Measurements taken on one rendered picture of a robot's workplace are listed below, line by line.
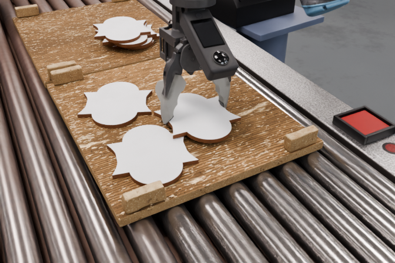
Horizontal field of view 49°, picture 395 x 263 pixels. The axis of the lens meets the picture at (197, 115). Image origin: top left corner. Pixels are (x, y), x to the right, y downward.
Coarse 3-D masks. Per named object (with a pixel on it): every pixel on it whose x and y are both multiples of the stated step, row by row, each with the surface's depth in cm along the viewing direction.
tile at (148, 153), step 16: (144, 128) 71; (160, 128) 71; (112, 144) 67; (128, 144) 67; (144, 144) 67; (160, 144) 67; (176, 144) 67; (128, 160) 64; (144, 160) 64; (160, 160) 64; (176, 160) 64; (192, 160) 64; (112, 176) 62; (144, 176) 61; (160, 176) 61; (176, 176) 61
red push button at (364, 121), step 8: (360, 112) 78; (368, 112) 78; (344, 120) 76; (352, 120) 76; (360, 120) 76; (368, 120) 76; (376, 120) 76; (360, 128) 74; (368, 128) 74; (376, 128) 74
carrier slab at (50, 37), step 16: (32, 16) 117; (48, 16) 117; (64, 16) 117; (80, 16) 117; (96, 16) 117; (112, 16) 117; (128, 16) 117; (144, 16) 117; (32, 32) 107; (48, 32) 107; (64, 32) 107; (80, 32) 107; (32, 48) 99; (48, 48) 99; (64, 48) 99; (80, 48) 99; (96, 48) 99; (112, 48) 99; (48, 64) 93; (80, 64) 93; (96, 64) 93; (112, 64) 93; (128, 64) 93; (48, 80) 87
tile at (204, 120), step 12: (180, 96) 78; (192, 96) 78; (180, 108) 75; (192, 108) 75; (204, 108) 75; (216, 108) 75; (180, 120) 71; (192, 120) 72; (204, 120) 72; (216, 120) 72; (228, 120) 72; (180, 132) 69; (192, 132) 69; (204, 132) 69; (216, 132) 69; (228, 132) 69
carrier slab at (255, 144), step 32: (160, 64) 93; (64, 96) 81; (256, 96) 81; (96, 128) 73; (128, 128) 73; (256, 128) 73; (288, 128) 73; (96, 160) 65; (224, 160) 65; (256, 160) 65; (288, 160) 67; (192, 192) 60
